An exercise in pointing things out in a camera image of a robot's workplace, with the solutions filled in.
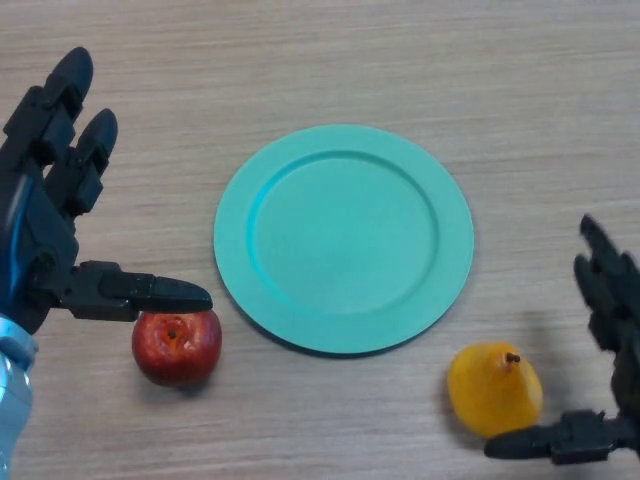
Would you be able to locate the yellow pear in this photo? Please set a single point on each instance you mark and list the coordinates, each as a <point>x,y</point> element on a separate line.
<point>492,390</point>

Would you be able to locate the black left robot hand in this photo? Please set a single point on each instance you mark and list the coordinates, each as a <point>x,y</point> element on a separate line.
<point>47,240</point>

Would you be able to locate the red apple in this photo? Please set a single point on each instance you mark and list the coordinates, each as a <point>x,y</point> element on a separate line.
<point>175,355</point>

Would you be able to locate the green round plate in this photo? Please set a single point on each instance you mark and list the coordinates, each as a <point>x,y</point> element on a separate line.
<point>344,240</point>

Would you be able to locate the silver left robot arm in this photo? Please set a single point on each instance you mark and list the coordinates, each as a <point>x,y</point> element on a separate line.
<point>12,390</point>

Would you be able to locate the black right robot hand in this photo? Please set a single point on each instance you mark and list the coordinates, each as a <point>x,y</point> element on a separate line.
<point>622,325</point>

